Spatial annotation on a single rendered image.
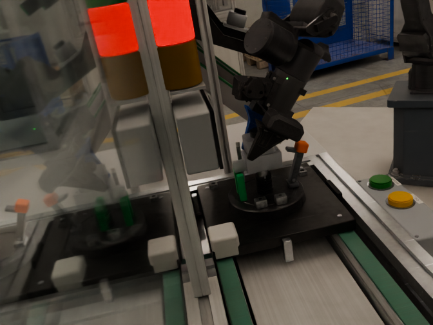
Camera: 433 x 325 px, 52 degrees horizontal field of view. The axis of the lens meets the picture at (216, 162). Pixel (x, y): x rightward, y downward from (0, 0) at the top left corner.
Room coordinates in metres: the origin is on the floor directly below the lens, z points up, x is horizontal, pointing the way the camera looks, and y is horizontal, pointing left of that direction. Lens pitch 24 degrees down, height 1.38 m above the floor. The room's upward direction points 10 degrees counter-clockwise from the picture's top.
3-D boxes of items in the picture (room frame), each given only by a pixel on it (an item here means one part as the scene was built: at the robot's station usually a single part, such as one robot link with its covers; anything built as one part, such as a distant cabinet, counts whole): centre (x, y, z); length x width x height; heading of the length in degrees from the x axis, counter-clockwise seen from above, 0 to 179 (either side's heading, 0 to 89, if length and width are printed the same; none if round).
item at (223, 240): (0.61, 0.01, 0.97); 0.05 x 0.05 x 0.04; 4
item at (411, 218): (0.64, -0.30, 0.93); 0.21 x 0.07 x 0.06; 4
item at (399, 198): (0.64, -0.30, 0.96); 0.04 x 0.04 x 0.02
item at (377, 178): (0.71, -0.29, 0.96); 0.04 x 0.04 x 0.02
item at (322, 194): (0.71, -0.08, 0.96); 0.24 x 0.24 x 0.02; 4
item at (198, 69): (0.51, 0.02, 1.28); 0.05 x 0.05 x 0.05
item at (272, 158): (0.71, -0.07, 1.08); 0.08 x 0.04 x 0.07; 95
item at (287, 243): (0.59, -0.09, 0.95); 0.01 x 0.01 x 0.04; 4
